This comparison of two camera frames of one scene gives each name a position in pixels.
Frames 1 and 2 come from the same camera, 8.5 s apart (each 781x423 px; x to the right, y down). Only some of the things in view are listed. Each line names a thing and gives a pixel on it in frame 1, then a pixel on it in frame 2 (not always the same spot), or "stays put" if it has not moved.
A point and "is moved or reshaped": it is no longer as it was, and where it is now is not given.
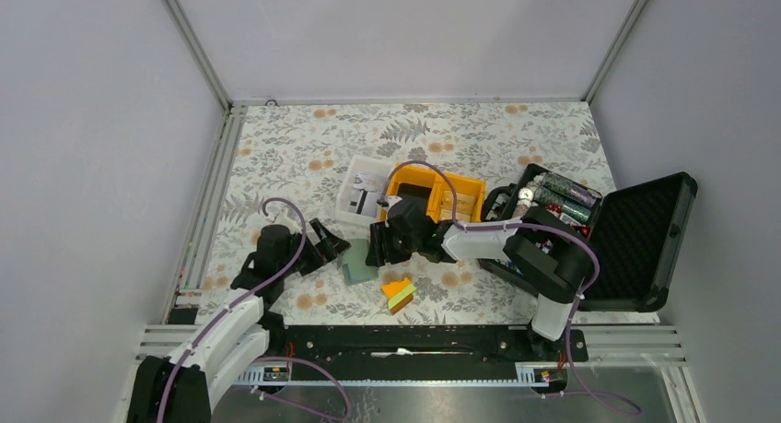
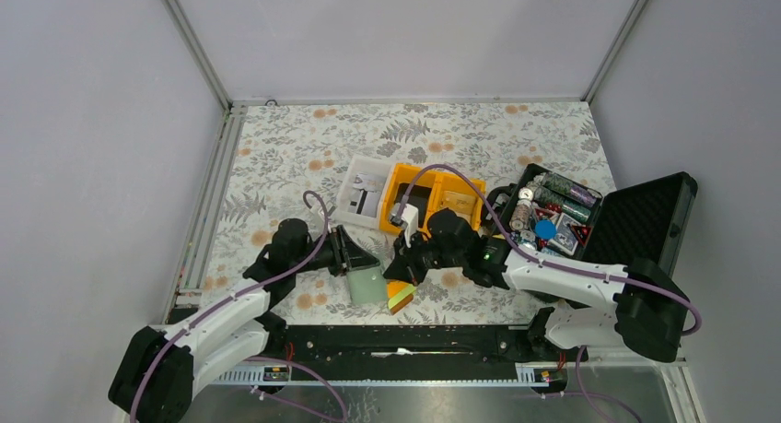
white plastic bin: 362,185 stays put
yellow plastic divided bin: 449,198 stays put
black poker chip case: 637,231 stays put
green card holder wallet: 353,262 is moved or reshaped
